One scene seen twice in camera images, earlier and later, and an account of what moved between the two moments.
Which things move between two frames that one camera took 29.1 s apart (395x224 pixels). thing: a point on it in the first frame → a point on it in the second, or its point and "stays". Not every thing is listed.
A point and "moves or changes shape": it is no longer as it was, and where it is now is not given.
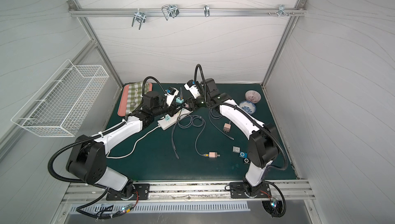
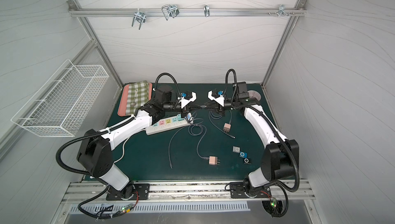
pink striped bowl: (253, 96) stays
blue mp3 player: (243, 154) stays
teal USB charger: (178, 99) moves or changes shape
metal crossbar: (299, 10) stays
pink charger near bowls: (227, 127) stays
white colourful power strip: (164, 123) moves or changes shape
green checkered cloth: (134, 96) stays
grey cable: (175, 124) → (170, 163)
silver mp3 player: (236, 149) stays
